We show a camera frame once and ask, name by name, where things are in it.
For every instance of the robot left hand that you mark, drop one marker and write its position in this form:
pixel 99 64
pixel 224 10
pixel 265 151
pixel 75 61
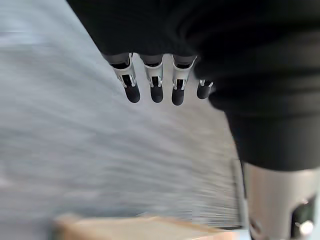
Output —
pixel 225 37

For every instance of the grey bed sheet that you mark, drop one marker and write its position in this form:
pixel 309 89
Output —
pixel 75 137

